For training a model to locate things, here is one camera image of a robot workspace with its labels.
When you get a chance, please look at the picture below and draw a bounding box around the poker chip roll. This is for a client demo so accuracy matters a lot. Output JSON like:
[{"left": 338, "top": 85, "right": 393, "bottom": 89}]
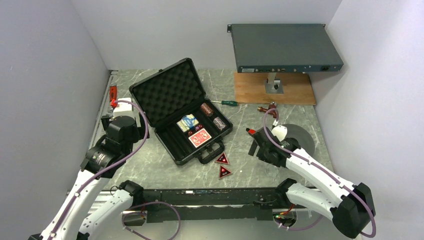
[
  {"left": 200, "top": 103, "right": 214, "bottom": 117},
  {"left": 213, "top": 117, "right": 227, "bottom": 131}
]

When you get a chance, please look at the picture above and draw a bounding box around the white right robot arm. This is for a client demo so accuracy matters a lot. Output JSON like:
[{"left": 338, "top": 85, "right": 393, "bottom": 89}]
[{"left": 246, "top": 125, "right": 377, "bottom": 239}]

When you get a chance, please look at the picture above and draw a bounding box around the grey rack-mount network device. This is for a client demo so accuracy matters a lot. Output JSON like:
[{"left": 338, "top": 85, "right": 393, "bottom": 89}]
[{"left": 227, "top": 23, "right": 344, "bottom": 73}]

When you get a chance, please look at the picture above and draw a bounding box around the upper red triangle button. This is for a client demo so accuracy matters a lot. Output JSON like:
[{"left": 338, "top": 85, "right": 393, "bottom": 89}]
[{"left": 215, "top": 152, "right": 230, "bottom": 165}]

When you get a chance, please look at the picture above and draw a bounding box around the red playing card deck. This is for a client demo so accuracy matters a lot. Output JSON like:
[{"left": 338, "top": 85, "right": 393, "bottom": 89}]
[{"left": 188, "top": 128, "right": 212, "bottom": 148}]

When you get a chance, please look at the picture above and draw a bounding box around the red-handled adjustable wrench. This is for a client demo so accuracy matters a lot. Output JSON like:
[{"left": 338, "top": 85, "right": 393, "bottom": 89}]
[{"left": 109, "top": 83, "right": 118, "bottom": 102}]

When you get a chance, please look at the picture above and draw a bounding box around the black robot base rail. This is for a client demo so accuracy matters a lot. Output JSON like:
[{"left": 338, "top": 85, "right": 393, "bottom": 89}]
[{"left": 129, "top": 187, "right": 295, "bottom": 224}]

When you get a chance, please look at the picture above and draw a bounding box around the metal device stand bracket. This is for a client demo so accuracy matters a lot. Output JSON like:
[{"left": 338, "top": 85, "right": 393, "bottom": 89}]
[{"left": 264, "top": 72, "right": 284, "bottom": 94}]

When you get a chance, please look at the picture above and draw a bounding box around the black foam-lined carrying case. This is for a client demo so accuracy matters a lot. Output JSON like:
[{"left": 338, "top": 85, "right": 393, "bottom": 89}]
[{"left": 129, "top": 58, "right": 233, "bottom": 166}]

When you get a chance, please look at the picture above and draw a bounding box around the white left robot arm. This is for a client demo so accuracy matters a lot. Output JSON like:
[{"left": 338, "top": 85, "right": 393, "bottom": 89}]
[{"left": 29, "top": 112, "right": 149, "bottom": 240}]

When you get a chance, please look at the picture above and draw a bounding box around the red dice set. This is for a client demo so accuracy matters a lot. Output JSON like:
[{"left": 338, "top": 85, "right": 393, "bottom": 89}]
[{"left": 187, "top": 123, "right": 204, "bottom": 137}]

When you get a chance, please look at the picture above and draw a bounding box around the plywood base board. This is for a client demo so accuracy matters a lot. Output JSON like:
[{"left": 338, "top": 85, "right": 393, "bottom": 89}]
[{"left": 234, "top": 72, "right": 317, "bottom": 106}]

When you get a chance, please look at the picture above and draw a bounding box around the blue playing card deck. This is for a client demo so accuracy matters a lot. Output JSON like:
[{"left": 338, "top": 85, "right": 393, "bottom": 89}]
[{"left": 176, "top": 114, "right": 199, "bottom": 133}]

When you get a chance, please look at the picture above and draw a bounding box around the lower red all-in triangle button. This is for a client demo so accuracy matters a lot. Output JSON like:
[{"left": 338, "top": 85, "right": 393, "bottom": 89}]
[{"left": 218, "top": 165, "right": 233, "bottom": 180}]

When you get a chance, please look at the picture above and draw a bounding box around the green-handled screwdriver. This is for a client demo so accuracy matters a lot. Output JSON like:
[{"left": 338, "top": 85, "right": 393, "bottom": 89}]
[{"left": 211, "top": 100, "right": 239, "bottom": 107}]

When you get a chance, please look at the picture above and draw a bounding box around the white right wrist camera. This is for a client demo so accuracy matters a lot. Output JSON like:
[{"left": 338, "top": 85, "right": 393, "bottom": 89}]
[{"left": 271, "top": 125, "right": 288, "bottom": 143}]

